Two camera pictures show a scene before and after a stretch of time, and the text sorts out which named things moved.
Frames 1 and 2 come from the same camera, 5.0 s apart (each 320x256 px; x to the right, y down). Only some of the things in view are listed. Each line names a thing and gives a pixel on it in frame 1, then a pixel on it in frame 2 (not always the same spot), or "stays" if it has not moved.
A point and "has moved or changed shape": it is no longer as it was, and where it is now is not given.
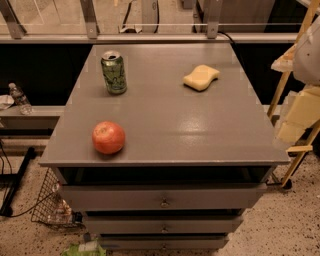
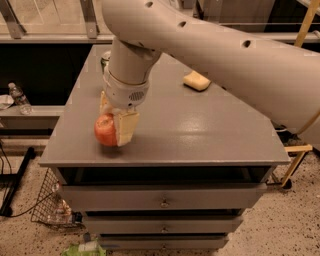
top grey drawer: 161,197 stays
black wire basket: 51,208 stays
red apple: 108,137 has moved or changed shape
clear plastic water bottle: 20,99 stays
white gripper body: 308,60 to 125,94
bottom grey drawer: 165,241 stays
